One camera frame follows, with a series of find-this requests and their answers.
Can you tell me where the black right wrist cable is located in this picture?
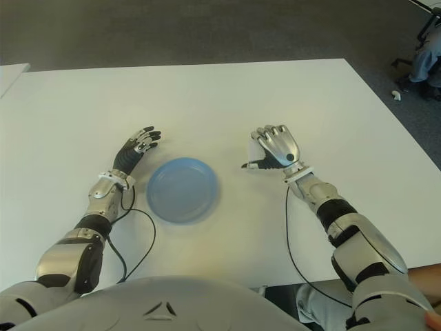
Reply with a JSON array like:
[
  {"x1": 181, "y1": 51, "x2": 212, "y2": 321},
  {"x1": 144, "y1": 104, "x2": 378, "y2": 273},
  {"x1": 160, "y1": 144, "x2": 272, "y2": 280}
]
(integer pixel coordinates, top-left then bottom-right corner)
[{"x1": 285, "y1": 185, "x2": 353, "y2": 308}]

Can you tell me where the white square charger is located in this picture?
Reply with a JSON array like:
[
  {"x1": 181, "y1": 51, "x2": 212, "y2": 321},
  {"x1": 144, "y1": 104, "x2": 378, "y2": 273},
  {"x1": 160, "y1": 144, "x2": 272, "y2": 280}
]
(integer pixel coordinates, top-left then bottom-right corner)
[{"x1": 248, "y1": 139, "x2": 266, "y2": 163}]

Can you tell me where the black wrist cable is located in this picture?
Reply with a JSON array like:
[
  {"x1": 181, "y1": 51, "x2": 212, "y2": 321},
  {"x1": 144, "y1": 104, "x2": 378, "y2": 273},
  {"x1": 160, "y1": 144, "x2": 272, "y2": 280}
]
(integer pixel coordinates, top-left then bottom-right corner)
[
  {"x1": 285, "y1": 185, "x2": 353, "y2": 308},
  {"x1": 108, "y1": 185, "x2": 157, "y2": 282}
]

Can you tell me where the white desk corner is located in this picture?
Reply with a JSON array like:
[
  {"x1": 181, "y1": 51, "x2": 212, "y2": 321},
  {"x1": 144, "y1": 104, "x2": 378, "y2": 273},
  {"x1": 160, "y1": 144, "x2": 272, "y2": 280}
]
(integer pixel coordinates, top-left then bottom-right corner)
[{"x1": 409, "y1": 0, "x2": 441, "y2": 10}]

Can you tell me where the white side table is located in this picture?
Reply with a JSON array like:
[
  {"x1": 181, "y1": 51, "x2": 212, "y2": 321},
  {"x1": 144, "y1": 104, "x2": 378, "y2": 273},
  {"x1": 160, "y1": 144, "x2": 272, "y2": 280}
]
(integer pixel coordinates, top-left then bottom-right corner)
[{"x1": 0, "y1": 63, "x2": 31, "y2": 99}]

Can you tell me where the blue round plate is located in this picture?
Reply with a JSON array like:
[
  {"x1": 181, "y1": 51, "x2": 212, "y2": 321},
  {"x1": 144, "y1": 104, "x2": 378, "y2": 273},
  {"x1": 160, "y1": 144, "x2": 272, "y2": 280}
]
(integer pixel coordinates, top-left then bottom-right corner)
[{"x1": 146, "y1": 157, "x2": 221, "y2": 225}]

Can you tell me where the person's blue jeans leg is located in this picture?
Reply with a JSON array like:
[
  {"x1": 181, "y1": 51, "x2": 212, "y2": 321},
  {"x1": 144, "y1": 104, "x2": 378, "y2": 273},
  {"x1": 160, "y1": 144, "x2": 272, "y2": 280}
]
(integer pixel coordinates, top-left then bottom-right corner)
[{"x1": 408, "y1": 41, "x2": 441, "y2": 83}]

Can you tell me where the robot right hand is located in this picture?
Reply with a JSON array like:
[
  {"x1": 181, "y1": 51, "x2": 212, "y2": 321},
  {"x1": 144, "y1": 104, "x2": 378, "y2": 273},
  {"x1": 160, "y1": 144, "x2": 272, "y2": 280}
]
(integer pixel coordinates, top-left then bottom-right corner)
[{"x1": 240, "y1": 123, "x2": 303, "y2": 171}]

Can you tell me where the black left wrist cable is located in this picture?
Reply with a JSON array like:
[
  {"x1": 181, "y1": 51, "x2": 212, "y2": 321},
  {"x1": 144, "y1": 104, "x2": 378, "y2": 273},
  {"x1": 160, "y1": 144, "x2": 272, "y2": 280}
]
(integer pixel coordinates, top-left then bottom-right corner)
[{"x1": 108, "y1": 185, "x2": 157, "y2": 282}]

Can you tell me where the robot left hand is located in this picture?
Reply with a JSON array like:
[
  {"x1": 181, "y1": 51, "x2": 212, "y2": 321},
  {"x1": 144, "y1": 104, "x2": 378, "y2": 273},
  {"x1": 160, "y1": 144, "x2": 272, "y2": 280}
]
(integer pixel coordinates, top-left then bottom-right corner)
[{"x1": 112, "y1": 126, "x2": 163, "y2": 173}]

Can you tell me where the grey robot torso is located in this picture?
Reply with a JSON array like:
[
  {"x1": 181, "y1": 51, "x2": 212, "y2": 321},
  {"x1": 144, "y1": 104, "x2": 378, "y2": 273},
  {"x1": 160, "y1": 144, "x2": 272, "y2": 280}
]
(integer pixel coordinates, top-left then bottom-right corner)
[{"x1": 20, "y1": 275, "x2": 311, "y2": 331}]

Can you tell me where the person's pale jeans knee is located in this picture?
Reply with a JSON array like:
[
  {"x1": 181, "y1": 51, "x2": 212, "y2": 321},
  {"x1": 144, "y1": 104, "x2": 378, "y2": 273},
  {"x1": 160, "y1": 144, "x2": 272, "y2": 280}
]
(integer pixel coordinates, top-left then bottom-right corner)
[{"x1": 296, "y1": 282, "x2": 354, "y2": 327}]

